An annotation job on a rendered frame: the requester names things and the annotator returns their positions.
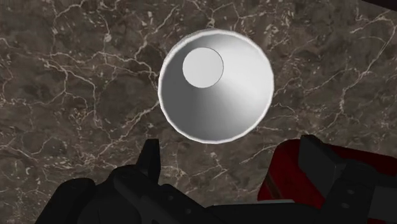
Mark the red box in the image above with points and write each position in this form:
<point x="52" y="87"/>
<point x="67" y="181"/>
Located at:
<point x="285" y="176"/>

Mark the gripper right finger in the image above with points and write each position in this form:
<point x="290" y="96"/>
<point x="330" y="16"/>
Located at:
<point x="341" y="183"/>

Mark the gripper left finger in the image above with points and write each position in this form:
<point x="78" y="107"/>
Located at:
<point x="136" y="189"/>

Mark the white cup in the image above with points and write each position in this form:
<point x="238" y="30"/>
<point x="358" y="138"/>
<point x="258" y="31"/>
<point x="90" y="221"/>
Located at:
<point x="216" y="86"/>

